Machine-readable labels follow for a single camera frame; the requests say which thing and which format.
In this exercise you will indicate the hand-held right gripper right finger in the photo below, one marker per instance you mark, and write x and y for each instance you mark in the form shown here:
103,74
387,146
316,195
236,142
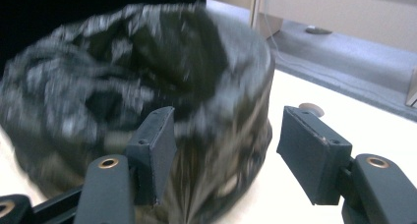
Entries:
311,152

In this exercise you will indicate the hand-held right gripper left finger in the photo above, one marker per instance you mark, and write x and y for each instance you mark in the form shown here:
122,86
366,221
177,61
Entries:
154,152

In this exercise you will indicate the black plastic garbage bag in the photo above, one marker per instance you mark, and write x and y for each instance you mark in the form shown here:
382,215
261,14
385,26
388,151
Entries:
114,86

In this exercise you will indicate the grey round table grommet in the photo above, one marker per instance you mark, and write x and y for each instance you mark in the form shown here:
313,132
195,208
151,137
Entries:
313,108

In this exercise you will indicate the small dark floor object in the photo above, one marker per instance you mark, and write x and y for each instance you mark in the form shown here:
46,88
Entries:
318,30

